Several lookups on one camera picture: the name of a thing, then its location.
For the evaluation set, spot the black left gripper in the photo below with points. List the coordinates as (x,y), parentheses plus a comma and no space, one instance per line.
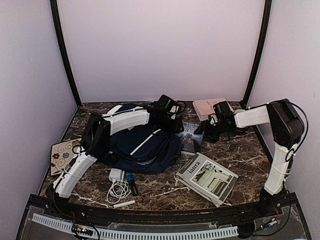
(175,127)

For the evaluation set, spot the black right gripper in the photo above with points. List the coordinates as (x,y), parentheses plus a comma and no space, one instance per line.
(203,127)

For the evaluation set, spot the dark cover book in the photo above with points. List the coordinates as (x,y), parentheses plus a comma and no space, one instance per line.
(192,143)

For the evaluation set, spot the navy blue student backpack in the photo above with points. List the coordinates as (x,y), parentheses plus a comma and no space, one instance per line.
(142,146)

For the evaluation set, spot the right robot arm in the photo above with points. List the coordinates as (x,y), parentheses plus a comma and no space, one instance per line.
(288,125)

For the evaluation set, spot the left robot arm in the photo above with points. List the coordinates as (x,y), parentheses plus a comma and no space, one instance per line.
(94,144)

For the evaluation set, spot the pink book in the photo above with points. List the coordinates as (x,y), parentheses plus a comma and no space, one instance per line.
(204,108)

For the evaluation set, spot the green ceramic bowl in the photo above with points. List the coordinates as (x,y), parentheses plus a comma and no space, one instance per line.
(238,111)

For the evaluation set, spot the grey ianra magazine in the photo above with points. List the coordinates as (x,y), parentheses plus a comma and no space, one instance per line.
(207,178)

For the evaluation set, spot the black marker blue cap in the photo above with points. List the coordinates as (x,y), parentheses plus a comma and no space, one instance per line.
(132,184)

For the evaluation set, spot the white pen red cap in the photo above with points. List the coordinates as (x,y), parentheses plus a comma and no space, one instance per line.
(127,203)

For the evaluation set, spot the small circuit board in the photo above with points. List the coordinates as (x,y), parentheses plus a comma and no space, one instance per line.
(81,231)

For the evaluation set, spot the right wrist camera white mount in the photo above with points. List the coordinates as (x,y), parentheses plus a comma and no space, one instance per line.
(222,112)

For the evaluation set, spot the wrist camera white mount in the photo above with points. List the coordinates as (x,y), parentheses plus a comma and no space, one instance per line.
(170,106)
(222,112)

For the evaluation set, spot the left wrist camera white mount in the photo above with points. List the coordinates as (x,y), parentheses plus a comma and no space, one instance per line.
(170,106)

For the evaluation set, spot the white charger with cable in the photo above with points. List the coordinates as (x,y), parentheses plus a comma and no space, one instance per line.
(119,188)

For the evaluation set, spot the black front rail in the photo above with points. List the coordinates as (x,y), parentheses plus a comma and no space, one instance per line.
(86,210)

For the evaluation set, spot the black frame post right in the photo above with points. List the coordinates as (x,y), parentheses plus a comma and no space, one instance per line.
(258,53)

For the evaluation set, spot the black frame post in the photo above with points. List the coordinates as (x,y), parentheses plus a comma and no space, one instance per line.
(258,53)
(63,51)

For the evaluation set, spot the white slotted cable duct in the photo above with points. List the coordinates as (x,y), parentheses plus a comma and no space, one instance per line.
(121,231)

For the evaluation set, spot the black frame post left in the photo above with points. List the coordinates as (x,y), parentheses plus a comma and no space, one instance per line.
(63,51)

